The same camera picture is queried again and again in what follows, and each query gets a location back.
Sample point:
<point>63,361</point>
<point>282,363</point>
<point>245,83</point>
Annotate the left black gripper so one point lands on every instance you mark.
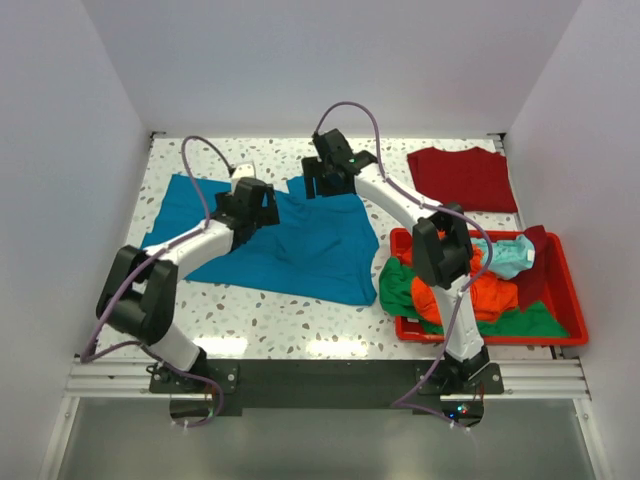
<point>267,214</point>

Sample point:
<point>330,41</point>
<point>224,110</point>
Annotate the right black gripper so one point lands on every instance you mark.
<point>312,168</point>

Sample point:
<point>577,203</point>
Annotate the blue t shirt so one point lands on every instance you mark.
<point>322,248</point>

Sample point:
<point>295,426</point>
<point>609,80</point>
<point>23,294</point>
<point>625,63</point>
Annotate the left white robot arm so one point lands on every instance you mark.
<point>138,298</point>

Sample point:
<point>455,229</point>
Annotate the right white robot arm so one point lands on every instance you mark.
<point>441,245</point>

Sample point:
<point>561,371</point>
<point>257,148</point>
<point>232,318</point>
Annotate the green t shirt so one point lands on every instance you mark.
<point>534,316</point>

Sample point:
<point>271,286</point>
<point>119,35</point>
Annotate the folded dark red t shirt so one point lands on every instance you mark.
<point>475,179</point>

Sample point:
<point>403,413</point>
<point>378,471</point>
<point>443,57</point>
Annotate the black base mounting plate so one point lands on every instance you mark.
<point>289,384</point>

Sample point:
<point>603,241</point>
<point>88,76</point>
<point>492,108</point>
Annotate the light teal t shirt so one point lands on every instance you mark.
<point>510,257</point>

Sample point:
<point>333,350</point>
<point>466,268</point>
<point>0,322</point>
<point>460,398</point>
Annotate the orange t shirt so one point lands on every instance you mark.
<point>490,295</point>

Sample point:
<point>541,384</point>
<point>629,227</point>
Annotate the dark red crumpled shirt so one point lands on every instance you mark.
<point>530,282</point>

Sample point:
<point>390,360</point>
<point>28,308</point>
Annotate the red plastic bin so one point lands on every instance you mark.
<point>558,296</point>

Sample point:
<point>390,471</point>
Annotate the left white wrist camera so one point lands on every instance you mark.
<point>244,170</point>

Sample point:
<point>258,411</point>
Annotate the aluminium frame rail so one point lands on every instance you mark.
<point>522,379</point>

